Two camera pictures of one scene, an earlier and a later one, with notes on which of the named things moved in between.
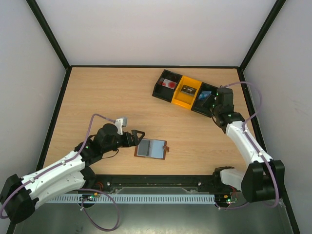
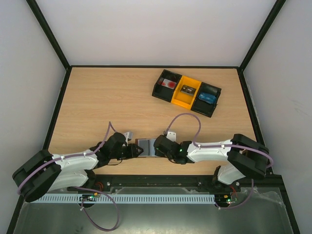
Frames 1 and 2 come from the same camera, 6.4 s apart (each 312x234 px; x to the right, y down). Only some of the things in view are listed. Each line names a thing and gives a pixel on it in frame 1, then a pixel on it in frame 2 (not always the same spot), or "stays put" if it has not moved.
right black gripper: x=213 y=105 to x=157 y=146
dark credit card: x=188 y=90 stays put
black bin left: x=164 y=92 stays put
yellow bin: x=184 y=100 stays put
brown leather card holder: x=152 y=148 stays put
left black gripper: x=134 y=142 to x=133 y=152
